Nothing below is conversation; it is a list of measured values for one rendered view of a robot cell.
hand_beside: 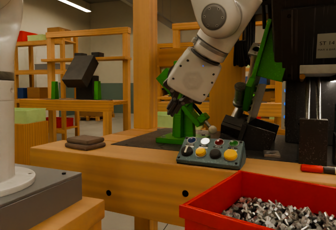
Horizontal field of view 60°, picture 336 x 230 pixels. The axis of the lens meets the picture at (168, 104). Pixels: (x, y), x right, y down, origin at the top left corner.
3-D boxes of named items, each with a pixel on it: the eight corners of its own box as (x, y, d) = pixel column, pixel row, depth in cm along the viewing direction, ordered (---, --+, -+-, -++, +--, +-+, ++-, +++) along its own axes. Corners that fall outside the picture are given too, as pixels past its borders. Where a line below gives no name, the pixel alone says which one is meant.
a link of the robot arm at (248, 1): (222, 55, 60) (232, 52, 68) (261, -5, 54) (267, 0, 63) (190, 33, 62) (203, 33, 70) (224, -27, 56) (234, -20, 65)
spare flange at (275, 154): (263, 152, 82) (263, 149, 82) (278, 153, 81) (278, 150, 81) (264, 157, 76) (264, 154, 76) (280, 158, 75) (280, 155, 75)
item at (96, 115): (98, 121, 929) (98, 107, 926) (75, 120, 950) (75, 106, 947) (114, 117, 1045) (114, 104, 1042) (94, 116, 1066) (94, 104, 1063)
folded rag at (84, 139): (106, 146, 90) (106, 137, 89) (85, 151, 83) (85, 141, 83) (85, 143, 95) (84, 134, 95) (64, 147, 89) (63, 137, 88)
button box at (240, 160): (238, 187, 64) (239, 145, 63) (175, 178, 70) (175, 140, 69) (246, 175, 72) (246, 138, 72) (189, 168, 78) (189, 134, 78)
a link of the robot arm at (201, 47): (195, 37, 61) (188, 50, 62) (231, 57, 62) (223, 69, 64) (194, 29, 68) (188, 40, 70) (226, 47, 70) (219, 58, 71)
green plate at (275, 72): (275, 99, 81) (299, 23, 77) (246, 91, 84) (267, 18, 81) (278, 97, 91) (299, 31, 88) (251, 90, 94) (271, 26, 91)
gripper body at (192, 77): (188, 45, 62) (164, 87, 67) (229, 67, 64) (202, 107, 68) (188, 36, 69) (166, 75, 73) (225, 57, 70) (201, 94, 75)
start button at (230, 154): (236, 161, 64) (235, 158, 64) (223, 160, 65) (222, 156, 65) (238, 152, 66) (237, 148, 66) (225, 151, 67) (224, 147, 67)
